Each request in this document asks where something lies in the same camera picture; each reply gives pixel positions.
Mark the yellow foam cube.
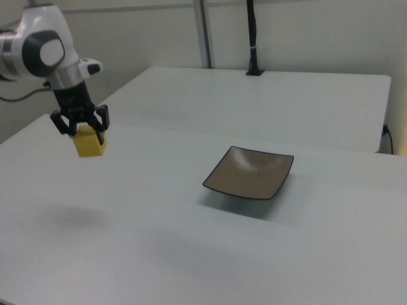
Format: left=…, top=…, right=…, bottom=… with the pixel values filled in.
left=72, top=125, right=109, bottom=159

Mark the black camera stand pole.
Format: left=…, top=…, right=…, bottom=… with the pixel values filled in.
left=245, top=0, right=266, bottom=76

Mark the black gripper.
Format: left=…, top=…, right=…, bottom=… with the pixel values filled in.
left=50, top=81, right=112, bottom=146

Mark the black cable with plug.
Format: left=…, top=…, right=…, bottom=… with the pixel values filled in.
left=382, top=124, right=394, bottom=154

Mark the square brown ceramic plate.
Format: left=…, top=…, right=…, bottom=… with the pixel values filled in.
left=202, top=145, right=295, bottom=201

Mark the aluminium partition post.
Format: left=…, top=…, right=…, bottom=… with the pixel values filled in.
left=193, top=0, right=213, bottom=69

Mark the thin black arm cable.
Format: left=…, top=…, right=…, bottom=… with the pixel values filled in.
left=0, top=86, right=53, bottom=103

